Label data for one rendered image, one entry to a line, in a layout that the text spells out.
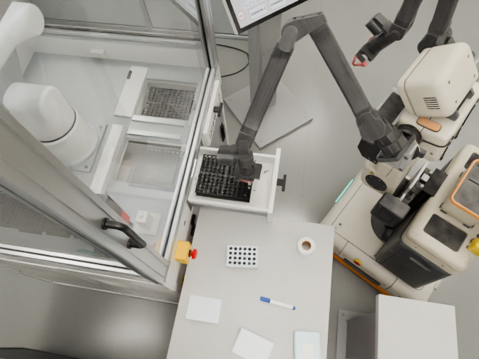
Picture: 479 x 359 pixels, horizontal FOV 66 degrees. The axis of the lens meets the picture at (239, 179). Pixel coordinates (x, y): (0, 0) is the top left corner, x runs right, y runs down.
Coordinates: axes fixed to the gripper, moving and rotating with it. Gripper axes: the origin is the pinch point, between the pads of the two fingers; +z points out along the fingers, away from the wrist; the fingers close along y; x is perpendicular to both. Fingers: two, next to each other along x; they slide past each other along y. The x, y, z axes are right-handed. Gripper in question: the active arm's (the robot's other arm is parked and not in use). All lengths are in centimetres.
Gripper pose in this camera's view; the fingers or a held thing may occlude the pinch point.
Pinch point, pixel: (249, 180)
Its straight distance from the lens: 146.9
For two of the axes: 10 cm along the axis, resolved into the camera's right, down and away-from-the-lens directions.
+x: 2.1, -8.7, 4.4
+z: 1.1, 4.7, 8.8
